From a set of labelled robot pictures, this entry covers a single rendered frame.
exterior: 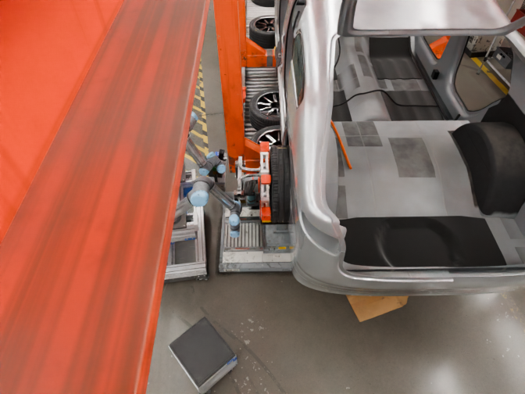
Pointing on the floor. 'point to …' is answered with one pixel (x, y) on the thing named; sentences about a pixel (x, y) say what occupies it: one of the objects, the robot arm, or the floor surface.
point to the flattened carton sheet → (374, 305)
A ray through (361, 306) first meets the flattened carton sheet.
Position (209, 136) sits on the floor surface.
